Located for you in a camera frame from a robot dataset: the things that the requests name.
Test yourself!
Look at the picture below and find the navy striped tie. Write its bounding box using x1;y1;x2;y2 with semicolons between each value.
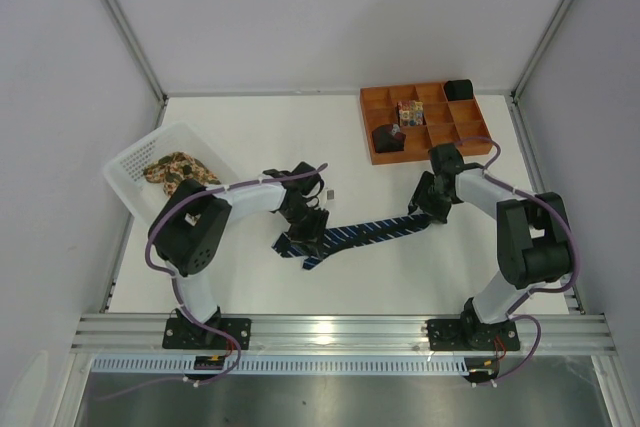
272;214;433;271

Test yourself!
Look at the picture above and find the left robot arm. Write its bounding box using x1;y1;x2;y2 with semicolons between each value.
144;162;329;338

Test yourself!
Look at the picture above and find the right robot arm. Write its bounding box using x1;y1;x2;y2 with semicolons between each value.
408;143;578;350

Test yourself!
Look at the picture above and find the dark maroon rolled tie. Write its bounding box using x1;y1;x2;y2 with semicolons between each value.
371;124;406;154

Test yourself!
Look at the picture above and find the wooden compartment tray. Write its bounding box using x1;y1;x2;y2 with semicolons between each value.
360;81;492;165

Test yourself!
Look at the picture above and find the colourful rolled tie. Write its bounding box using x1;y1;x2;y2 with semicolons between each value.
396;100;424;127

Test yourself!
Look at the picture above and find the black rolled tie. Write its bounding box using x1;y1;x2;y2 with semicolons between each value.
443;79;474;101

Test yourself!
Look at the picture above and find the floral patterned tie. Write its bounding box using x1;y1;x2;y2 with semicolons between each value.
142;151;220;197

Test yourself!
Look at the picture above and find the white plastic basket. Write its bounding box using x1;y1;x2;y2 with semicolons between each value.
103;121;239;227

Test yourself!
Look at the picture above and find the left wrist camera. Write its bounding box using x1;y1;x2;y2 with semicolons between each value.
263;162;328;208

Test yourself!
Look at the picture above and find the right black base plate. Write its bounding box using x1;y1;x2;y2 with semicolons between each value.
426;318;521;352

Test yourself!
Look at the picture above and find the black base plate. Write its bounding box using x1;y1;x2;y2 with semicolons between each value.
426;318;521;352
162;315;252;350

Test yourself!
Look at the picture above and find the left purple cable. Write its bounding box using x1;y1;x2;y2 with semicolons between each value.
92;162;330;401

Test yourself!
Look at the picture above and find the white slotted cable duct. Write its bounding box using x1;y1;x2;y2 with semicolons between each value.
92;354;469;376

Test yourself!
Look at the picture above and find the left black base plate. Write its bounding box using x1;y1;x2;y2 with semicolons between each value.
162;315;252;350

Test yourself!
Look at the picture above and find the aluminium mounting rail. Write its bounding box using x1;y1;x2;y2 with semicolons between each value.
71;313;617;356

